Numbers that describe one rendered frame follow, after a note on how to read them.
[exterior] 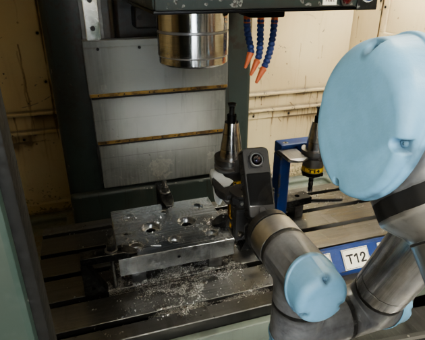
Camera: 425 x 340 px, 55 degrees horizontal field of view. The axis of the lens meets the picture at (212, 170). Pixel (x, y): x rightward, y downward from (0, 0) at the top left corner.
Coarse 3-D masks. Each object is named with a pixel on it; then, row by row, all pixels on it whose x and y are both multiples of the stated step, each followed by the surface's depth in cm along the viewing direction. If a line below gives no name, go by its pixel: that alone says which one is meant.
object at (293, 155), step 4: (288, 148) 99; (292, 148) 99; (296, 148) 100; (280, 152) 97; (284, 152) 97; (288, 152) 97; (292, 152) 97; (296, 152) 97; (300, 152) 97; (284, 156) 95; (288, 156) 95; (292, 156) 95; (296, 156) 95; (300, 156) 95; (304, 156) 95; (288, 160) 93; (292, 160) 93; (296, 160) 93; (300, 160) 93; (304, 160) 93
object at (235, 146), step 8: (224, 128) 74; (232, 128) 73; (224, 136) 75; (232, 136) 74; (224, 144) 75; (232, 144) 74; (240, 144) 75; (224, 152) 75; (232, 152) 75; (232, 160) 75
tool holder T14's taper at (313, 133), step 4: (312, 120) 94; (312, 124) 94; (316, 124) 93; (312, 128) 94; (316, 128) 93; (312, 132) 94; (316, 132) 93; (308, 136) 95; (312, 136) 94; (316, 136) 94; (308, 140) 95; (312, 140) 94; (316, 140) 94; (308, 144) 95; (312, 144) 95; (316, 144) 94; (308, 148) 95; (312, 148) 95; (316, 148) 95
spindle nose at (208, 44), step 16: (160, 16) 86; (176, 16) 83; (192, 16) 82; (208, 16) 83; (224, 16) 86; (160, 32) 88; (176, 32) 84; (192, 32) 84; (208, 32) 85; (224, 32) 88; (160, 48) 89; (176, 48) 86; (192, 48) 85; (208, 48) 86; (224, 48) 89; (176, 64) 88; (192, 64) 87; (208, 64) 88
